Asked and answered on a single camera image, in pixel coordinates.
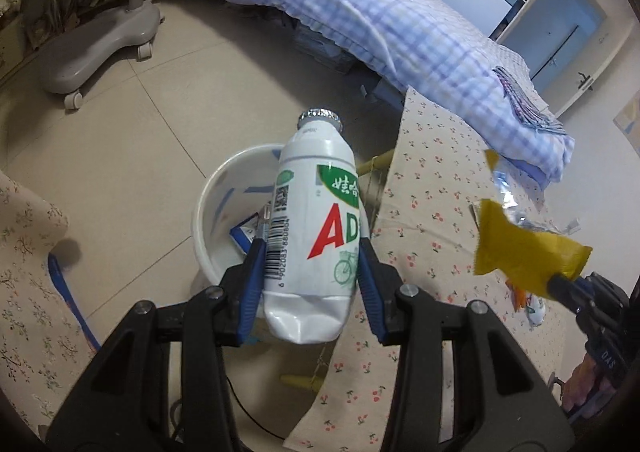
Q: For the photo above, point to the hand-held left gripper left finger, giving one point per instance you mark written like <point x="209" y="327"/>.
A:
<point x="255" y="272"/>

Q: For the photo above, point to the small blue card box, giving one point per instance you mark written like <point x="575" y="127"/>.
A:
<point x="245" y="234"/>

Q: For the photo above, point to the cherry print tablecloth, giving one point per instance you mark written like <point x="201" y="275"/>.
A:
<point x="430" y="212"/>

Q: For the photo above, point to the white plastic drink bottle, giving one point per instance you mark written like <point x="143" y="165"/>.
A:
<point x="310" y="182"/>

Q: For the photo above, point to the white door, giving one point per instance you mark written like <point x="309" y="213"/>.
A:
<point x="620" y="31"/>

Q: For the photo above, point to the fringed plaid throw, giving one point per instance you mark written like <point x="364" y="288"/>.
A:
<point x="530" y="101"/>

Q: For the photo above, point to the small white snack packet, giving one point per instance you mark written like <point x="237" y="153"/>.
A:
<point x="530" y="307"/>

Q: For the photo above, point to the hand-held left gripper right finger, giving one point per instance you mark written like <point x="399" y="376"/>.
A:
<point x="367" y="282"/>

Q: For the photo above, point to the yellow foil wrapper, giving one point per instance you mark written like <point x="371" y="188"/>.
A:
<point x="520" y="242"/>

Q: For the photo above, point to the under-bed storage bag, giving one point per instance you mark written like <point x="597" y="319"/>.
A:
<point x="320" y="46"/>

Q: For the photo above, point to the beige floral cloth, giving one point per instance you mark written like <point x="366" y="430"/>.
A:
<point x="30" y="332"/>

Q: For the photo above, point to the white plastic bucket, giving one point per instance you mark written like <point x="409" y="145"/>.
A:
<point x="220" y="212"/>

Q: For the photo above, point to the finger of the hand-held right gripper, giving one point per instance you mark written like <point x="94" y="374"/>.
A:
<point x="562" y="284"/>

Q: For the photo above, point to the person's right hand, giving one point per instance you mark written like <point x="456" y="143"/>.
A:
<point x="585" y="384"/>

